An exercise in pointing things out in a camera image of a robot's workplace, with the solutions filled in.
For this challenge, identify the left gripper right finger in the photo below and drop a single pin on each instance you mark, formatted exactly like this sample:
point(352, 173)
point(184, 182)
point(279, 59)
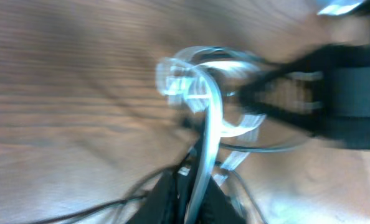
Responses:
point(216, 209)

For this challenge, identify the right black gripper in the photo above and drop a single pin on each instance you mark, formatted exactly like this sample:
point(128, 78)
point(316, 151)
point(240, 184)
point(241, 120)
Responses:
point(338, 73)

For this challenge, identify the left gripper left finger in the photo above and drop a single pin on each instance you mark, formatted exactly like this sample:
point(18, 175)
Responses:
point(160, 204)

